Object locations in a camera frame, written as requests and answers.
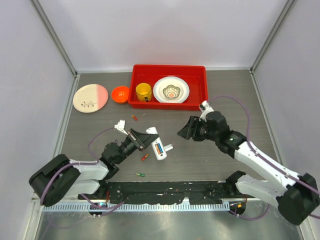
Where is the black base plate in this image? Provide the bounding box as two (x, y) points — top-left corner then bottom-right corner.
(85, 181), (244, 205)

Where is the aluminium front rail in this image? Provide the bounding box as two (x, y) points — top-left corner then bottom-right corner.
(42, 201), (230, 213)

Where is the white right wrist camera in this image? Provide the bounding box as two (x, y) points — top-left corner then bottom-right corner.
(199, 100), (214, 122)

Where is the blue battery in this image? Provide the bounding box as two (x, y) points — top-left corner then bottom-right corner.
(157, 143), (164, 155)

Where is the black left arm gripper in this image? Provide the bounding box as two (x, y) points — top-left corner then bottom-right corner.
(115, 128), (158, 165)

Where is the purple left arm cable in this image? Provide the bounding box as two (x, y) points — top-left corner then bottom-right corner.
(39, 127), (116, 206)

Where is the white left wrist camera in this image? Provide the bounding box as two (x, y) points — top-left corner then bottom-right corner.
(114, 119), (128, 136)

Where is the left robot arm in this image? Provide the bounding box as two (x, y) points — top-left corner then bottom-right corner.
(28, 123), (172, 207)

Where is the red orange battery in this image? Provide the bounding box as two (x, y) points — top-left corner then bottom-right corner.
(141, 154), (149, 161)

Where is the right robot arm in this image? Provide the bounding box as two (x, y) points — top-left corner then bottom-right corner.
(177, 111), (320, 226)

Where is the orange AAA battery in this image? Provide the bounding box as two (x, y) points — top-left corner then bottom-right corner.
(155, 143), (162, 155)

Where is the white remote control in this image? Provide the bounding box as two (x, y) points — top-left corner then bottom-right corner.
(146, 127), (167, 161)

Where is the yellow mug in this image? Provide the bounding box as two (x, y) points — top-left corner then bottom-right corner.
(135, 83), (152, 102)

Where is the pink and white plate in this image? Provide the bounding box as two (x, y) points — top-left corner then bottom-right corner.
(72, 84), (109, 113)

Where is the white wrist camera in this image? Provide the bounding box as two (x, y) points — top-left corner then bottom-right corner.
(114, 119), (128, 136)
(199, 100), (214, 122)

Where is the patterned small bowl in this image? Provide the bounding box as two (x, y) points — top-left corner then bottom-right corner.
(162, 84), (181, 99)

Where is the white battery cover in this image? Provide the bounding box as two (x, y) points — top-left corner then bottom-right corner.
(164, 144), (174, 152)

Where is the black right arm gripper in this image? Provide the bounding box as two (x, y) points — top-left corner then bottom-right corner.
(177, 116), (219, 142)

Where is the red plastic bin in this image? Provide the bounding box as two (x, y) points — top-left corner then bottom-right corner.
(128, 64), (208, 111)

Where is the white plate in bin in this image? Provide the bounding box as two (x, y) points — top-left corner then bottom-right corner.
(152, 76), (190, 104)

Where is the orange plastic bowl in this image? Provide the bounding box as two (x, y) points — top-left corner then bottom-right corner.
(111, 86), (130, 104)

